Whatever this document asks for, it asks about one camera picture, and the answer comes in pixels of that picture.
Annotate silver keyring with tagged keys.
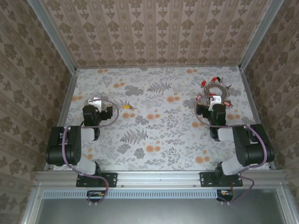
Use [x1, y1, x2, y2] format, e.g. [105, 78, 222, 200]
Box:
[197, 76, 234, 109]

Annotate floral table cover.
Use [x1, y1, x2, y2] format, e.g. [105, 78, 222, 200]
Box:
[53, 66, 271, 171]

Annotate black connector board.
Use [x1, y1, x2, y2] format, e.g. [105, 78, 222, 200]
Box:
[216, 189, 234, 203]
[86, 190, 108, 203]

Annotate grey metal sheet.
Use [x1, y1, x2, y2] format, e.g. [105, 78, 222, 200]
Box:
[35, 189, 288, 224]

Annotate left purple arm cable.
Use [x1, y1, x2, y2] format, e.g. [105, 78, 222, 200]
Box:
[62, 98, 120, 208]

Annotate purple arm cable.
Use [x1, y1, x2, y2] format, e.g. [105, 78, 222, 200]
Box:
[195, 95, 268, 204]
[62, 98, 120, 208]

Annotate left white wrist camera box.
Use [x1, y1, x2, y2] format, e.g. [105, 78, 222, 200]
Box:
[88, 98, 104, 111]

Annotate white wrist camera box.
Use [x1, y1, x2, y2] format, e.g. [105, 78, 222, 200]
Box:
[208, 95, 222, 106]
[88, 98, 104, 111]

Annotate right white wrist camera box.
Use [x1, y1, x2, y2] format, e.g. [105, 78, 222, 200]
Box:
[208, 95, 222, 106]

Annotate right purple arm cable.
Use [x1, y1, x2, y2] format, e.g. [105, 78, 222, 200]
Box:
[195, 95, 268, 204]

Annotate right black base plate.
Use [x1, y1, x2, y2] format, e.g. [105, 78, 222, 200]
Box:
[199, 172, 243, 188]

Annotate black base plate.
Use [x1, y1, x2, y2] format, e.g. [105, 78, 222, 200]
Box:
[199, 172, 243, 188]
[76, 172, 118, 188]

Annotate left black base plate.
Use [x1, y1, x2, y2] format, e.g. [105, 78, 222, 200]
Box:
[76, 172, 118, 188]

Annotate aluminium mounting rail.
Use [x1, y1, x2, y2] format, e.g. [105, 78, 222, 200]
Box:
[35, 170, 287, 188]

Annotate aluminium corner post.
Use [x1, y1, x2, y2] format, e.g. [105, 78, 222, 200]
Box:
[27, 0, 78, 73]
[238, 0, 285, 71]

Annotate grey slotted cable duct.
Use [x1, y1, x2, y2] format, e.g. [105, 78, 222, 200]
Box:
[43, 189, 219, 199]

